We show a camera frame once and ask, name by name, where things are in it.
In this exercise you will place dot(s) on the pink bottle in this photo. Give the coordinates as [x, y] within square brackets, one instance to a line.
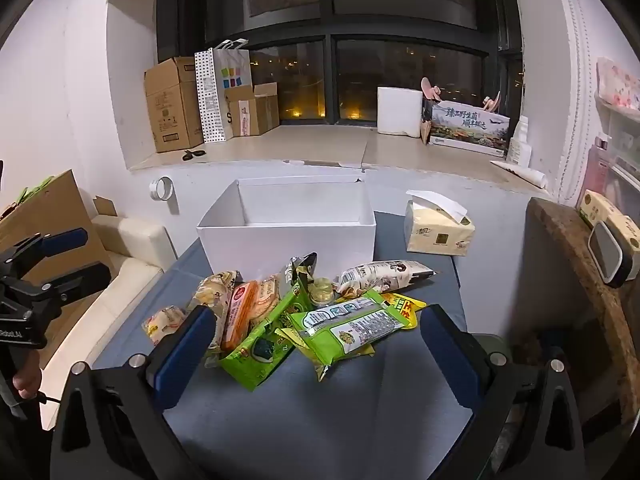
[596, 170]

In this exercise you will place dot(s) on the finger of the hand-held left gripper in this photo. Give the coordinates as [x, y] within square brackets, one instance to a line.
[80, 282]
[65, 241]

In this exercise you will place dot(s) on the person's left hand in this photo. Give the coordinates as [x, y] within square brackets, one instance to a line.
[27, 379]

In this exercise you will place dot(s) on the cream soft tissue pack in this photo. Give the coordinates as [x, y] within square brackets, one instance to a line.
[437, 235]

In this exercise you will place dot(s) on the person's left forearm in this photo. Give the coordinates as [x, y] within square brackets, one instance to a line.
[17, 445]

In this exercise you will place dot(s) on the small pale yellow snack packet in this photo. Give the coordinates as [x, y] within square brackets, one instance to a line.
[162, 325]

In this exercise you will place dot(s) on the grey white device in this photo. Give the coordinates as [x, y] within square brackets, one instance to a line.
[607, 255]

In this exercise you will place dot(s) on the large green snack packet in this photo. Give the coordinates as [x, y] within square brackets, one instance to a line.
[250, 360]

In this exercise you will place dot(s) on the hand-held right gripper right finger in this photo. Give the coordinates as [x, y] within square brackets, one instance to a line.
[441, 355]

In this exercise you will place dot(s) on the white tube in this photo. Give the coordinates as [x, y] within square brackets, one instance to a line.
[522, 174]

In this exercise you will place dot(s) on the round wooden table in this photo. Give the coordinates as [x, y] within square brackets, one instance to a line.
[565, 240]

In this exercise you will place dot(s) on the tall cardboard box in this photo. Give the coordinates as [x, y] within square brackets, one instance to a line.
[172, 105]

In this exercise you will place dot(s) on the orange sausage packet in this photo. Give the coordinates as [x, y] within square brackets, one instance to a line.
[240, 312]

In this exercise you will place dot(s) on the white tape roll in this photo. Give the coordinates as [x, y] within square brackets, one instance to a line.
[161, 189]

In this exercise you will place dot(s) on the small open cardboard box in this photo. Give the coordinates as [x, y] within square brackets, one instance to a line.
[252, 112]

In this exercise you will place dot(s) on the landscape printed box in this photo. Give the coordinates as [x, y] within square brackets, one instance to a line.
[467, 127]

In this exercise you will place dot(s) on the white brown snack packet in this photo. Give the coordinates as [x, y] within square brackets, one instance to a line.
[385, 272]

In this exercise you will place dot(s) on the clear jelly cup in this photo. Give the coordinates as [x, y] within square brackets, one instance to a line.
[321, 292]

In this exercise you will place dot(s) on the dark window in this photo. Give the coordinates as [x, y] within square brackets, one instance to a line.
[325, 25]

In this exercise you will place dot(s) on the green stool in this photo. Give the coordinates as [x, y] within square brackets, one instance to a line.
[484, 342]

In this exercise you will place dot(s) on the white bottle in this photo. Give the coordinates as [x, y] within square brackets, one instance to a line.
[520, 142]

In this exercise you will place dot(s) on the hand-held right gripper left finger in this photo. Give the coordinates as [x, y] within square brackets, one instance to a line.
[185, 355]

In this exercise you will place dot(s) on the white dotted paper bag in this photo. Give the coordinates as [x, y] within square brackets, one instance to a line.
[220, 90]

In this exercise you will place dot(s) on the black gold snack packet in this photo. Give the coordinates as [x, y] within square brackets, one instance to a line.
[302, 265]

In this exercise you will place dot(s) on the white box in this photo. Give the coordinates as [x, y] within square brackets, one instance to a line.
[285, 247]

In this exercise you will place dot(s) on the clear bread snack packet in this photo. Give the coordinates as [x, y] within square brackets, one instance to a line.
[212, 292]

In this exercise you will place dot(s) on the green snack packet white label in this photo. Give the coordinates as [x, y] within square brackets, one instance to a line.
[345, 330]

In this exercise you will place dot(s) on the black scissors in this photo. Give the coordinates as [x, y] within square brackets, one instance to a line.
[192, 154]

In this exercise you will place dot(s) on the green paper item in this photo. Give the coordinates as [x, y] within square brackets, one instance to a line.
[31, 192]

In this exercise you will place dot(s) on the cream sofa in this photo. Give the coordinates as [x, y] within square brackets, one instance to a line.
[135, 245]

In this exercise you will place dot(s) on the pink plastic item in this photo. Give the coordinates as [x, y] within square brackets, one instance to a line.
[430, 91]
[491, 102]

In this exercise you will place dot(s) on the peach snack packet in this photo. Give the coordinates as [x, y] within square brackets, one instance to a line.
[266, 300]

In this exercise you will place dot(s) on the yellow tissue box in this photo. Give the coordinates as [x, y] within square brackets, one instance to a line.
[607, 210]

